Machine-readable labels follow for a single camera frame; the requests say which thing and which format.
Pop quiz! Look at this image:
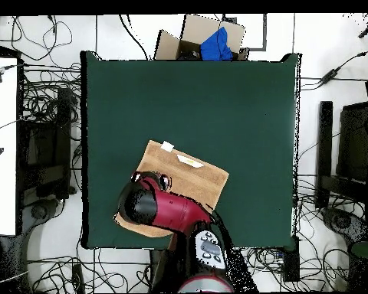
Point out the black lump with cables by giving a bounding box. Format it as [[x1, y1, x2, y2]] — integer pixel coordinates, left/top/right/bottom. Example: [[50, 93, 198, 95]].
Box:
[[320, 206, 368, 243]]

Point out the black round floor device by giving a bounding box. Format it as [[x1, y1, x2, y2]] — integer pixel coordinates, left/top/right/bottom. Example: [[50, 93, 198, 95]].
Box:
[[30, 198, 60, 221]]

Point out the white side table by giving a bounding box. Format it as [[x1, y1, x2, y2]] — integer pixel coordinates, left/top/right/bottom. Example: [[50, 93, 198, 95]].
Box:
[[0, 57, 18, 236]]

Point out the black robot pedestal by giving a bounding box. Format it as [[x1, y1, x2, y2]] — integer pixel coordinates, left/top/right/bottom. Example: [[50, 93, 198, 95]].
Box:
[[149, 248, 185, 293]]

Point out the dark green table cloth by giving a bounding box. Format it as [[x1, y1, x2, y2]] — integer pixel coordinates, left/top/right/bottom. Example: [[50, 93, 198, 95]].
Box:
[[80, 50, 302, 250]]

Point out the long curved black cable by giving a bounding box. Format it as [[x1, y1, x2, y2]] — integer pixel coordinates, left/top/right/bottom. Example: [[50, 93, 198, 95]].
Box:
[[118, 14, 150, 61]]

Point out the black rectangular box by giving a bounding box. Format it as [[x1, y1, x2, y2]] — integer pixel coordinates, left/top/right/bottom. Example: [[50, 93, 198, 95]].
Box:
[[283, 241, 301, 283]]

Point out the black power strip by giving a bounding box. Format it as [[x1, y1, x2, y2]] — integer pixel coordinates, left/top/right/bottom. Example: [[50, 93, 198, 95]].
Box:
[[71, 263, 86, 293]]

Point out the black power adapter with cable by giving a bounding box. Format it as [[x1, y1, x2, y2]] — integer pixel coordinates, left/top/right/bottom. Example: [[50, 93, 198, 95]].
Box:
[[300, 39, 368, 92]]

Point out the open cardboard box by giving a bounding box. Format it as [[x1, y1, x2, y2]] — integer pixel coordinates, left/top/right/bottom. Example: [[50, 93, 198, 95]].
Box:
[[153, 14, 250, 61]]

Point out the black equipment rack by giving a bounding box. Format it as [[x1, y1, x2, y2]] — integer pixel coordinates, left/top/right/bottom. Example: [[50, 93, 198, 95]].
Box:
[[23, 87, 75, 200]]

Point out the looped black cable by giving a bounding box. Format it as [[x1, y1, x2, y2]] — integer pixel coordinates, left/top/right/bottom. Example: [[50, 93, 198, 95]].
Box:
[[10, 15, 74, 61]]

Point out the black upright bar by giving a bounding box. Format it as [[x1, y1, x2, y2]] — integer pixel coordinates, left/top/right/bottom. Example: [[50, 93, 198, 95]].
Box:
[[314, 100, 334, 209]]

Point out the tan terry towel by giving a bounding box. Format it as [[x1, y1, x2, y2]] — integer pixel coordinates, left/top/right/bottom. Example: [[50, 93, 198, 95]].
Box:
[[113, 139, 230, 239]]

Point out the blue garment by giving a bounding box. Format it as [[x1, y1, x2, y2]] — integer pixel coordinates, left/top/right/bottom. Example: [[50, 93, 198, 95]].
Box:
[[199, 26, 234, 61]]

